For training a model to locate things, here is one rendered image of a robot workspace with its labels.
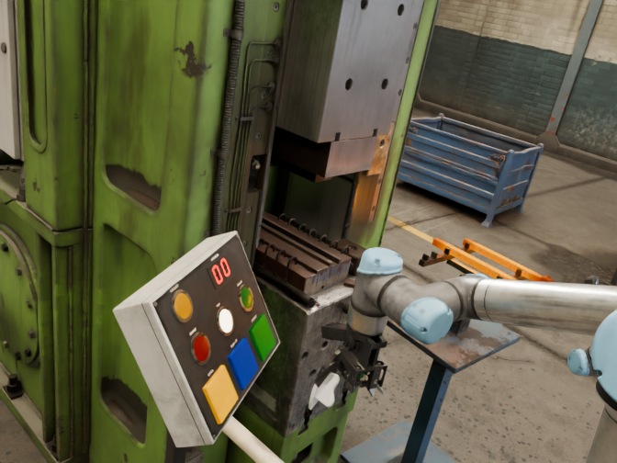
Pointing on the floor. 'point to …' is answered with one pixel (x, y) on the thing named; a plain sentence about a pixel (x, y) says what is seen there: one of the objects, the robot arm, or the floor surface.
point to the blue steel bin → (469, 164)
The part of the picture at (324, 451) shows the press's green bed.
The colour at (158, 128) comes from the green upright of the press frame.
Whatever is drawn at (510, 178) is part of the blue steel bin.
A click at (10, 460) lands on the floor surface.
